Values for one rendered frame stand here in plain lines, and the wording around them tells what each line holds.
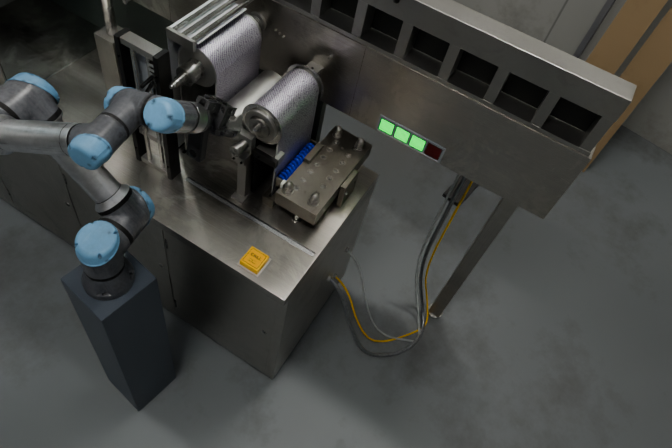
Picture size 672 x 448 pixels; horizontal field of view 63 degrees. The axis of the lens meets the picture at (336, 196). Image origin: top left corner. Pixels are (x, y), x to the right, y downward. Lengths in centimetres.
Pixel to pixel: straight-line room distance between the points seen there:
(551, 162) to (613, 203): 219
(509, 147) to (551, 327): 158
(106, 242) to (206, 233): 39
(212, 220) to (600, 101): 124
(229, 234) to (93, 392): 108
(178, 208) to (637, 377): 242
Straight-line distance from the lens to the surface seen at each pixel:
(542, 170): 179
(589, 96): 161
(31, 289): 295
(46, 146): 134
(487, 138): 177
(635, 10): 362
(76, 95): 237
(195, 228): 190
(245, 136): 175
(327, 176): 190
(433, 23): 164
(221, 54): 175
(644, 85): 375
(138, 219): 170
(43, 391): 272
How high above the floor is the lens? 248
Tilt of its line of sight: 51 degrees down
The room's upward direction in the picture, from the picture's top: 15 degrees clockwise
